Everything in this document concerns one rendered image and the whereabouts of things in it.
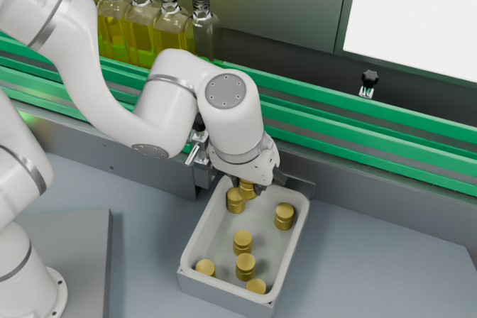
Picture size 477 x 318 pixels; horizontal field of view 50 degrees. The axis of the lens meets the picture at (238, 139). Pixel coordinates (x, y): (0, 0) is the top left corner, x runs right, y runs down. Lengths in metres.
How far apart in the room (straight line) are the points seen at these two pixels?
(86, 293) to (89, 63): 0.48
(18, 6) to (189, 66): 0.20
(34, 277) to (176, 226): 0.30
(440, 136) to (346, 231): 0.25
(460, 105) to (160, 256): 0.65
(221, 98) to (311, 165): 0.41
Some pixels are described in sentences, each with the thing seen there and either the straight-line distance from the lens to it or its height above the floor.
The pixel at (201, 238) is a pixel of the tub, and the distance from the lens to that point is 0.92.
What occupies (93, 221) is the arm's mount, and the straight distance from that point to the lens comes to 1.01.
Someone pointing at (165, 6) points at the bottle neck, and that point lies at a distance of 0.90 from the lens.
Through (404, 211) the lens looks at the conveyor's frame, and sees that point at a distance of 1.01.
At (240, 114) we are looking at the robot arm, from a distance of 0.59.
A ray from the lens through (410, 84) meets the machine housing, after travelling 1.06.
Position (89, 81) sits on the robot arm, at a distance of 0.58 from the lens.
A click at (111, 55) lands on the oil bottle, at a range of 1.03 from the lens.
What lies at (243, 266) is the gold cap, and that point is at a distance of 0.90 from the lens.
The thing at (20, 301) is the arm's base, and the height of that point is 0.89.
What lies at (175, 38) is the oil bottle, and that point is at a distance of 0.92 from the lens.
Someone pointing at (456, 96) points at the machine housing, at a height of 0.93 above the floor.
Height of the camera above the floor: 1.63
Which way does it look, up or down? 50 degrees down
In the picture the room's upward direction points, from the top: straight up
